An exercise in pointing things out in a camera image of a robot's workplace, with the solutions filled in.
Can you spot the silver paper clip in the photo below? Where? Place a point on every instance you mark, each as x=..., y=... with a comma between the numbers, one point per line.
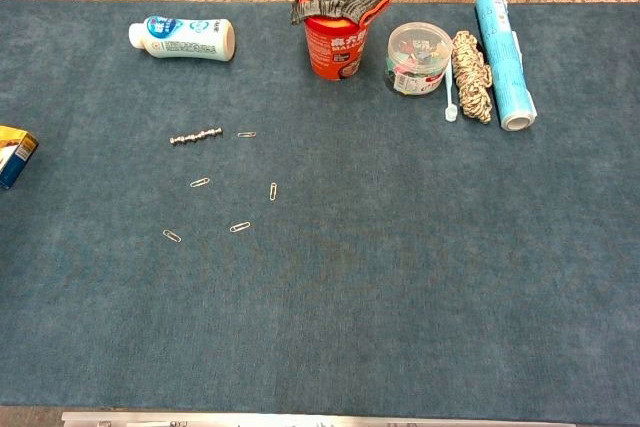
x=199, y=182
x=172, y=236
x=240, y=227
x=273, y=192
x=246, y=134

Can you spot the clear tub of binder clips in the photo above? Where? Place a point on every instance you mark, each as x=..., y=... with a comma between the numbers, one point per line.
x=417, y=57

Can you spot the blue felt table cover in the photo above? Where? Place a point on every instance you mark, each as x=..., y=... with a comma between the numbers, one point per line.
x=380, y=257

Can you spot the red paper cup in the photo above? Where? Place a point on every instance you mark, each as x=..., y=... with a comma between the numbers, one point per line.
x=335, y=54

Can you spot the small white plastic spoon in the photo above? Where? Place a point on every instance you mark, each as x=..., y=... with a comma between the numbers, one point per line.
x=451, y=112

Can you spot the white blue milk bottle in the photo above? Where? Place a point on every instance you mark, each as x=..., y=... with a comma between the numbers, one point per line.
x=190, y=39

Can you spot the light blue film roll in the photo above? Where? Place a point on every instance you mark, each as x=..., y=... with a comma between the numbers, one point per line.
x=505, y=62

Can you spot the yellow blue carton box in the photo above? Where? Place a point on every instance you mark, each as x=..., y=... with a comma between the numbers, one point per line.
x=15, y=157

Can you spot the aluminium rail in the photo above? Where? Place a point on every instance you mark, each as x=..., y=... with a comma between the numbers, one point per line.
x=300, y=419

